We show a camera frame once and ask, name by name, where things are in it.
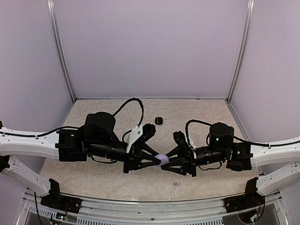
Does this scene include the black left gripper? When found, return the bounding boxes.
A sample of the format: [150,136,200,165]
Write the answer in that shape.
[88,139,161,174]

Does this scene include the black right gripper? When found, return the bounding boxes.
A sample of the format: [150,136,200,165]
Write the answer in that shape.
[161,145,228,177]

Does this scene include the purple charging case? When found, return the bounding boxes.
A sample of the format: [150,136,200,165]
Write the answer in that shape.
[155,154,169,167]

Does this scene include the black charging case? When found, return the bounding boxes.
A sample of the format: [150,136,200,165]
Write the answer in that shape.
[155,117,163,125]

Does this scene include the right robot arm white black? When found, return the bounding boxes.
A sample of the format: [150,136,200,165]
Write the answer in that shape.
[161,120,300,208]

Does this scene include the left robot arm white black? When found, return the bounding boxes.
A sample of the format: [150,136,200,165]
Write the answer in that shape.
[0,112,161,209]

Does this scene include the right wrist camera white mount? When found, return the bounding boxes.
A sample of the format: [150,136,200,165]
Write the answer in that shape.
[173,131,192,151]

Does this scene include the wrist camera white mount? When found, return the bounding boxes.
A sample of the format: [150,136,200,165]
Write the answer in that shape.
[126,123,156,153]
[173,131,192,151]

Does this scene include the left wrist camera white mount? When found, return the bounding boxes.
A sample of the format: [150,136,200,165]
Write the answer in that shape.
[126,123,156,153]

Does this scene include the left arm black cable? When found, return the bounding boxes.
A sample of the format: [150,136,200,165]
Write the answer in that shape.
[0,97,144,139]

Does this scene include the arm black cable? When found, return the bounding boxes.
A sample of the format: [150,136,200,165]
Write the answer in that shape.
[185,120,300,148]
[0,97,144,139]

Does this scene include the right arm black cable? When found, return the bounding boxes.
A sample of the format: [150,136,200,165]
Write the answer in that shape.
[185,120,300,148]

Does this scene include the aluminium front rail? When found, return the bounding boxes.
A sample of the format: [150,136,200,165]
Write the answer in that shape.
[16,191,289,225]

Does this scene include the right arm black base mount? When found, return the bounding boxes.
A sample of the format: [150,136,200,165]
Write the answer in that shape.
[223,177,265,213]

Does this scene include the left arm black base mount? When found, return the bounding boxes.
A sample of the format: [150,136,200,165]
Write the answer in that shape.
[41,179,82,214]

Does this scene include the right aluminium corner post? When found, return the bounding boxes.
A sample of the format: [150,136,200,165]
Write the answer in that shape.
[226,0,255,105]

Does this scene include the aluminium corner post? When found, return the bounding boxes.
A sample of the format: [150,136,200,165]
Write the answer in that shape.
[47,0,77,104]
[226,0,255,105]

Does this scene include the left aluminium corner post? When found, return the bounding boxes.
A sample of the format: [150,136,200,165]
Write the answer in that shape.
[47,0,77,104]

